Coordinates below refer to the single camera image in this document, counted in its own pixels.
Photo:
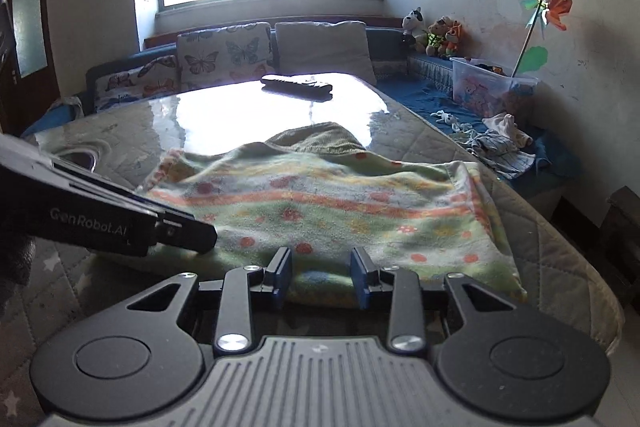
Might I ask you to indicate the plain beige cushion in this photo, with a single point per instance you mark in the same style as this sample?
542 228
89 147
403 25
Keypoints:
306 48

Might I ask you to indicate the colourful paper pinwheel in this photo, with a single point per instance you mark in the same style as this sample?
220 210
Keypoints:
545 13

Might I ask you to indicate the dark wooden door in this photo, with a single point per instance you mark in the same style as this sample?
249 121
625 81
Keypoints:
28 81

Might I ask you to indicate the upright butterfly print cushion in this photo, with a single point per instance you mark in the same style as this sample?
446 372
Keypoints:
231 54

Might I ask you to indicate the grey quilted star tablecloth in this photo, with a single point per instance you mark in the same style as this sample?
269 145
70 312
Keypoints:
68 283

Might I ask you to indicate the black white cow plush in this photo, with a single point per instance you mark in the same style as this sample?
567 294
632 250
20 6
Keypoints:
414 34

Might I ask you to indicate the low butterfly print cushion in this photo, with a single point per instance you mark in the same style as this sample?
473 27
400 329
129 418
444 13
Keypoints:
158 78

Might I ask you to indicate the round black induction cooktop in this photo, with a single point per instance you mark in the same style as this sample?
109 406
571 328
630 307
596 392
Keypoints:
84 157

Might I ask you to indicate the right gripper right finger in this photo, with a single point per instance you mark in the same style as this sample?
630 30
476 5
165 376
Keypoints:
496 359

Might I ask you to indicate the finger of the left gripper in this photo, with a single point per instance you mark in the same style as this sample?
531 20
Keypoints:
177 228

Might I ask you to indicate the orange fox plush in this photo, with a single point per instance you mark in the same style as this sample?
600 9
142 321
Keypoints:
454 37

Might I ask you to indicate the brown bear plush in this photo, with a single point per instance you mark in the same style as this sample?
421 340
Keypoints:
437 37

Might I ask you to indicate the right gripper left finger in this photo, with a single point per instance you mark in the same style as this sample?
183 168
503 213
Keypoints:
134 359

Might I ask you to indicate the floral children's pajama garment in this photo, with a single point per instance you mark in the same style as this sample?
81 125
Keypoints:
318 192

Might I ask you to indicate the blue corner sofa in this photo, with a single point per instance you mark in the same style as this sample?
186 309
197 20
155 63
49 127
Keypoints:
399 75

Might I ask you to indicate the clear plastic storage box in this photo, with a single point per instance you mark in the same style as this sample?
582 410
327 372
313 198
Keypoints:
487 89

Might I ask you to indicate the pile of small clothes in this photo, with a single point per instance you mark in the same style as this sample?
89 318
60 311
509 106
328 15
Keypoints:
497 151

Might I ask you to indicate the black remote control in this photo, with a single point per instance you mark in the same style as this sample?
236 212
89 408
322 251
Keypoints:
301 86

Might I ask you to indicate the dark wooden stool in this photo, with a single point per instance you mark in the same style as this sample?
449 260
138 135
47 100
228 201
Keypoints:
620 231

